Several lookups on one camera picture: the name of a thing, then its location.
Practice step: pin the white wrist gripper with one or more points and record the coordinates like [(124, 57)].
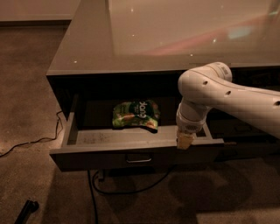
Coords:
[(189, 124)]

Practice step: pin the dark drawer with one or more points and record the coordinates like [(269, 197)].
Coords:
[(248, 150), (90, 142), (238, 131)]

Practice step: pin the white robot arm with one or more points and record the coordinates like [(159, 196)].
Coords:
[(210, 87)]

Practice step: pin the dark drawer cabinet glossy top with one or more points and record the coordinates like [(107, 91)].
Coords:
[(135, 50)]

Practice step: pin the green snack bag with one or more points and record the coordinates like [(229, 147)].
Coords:
[(141, 114)]

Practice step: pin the black tool on floor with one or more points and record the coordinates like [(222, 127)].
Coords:
[(29, 207)]

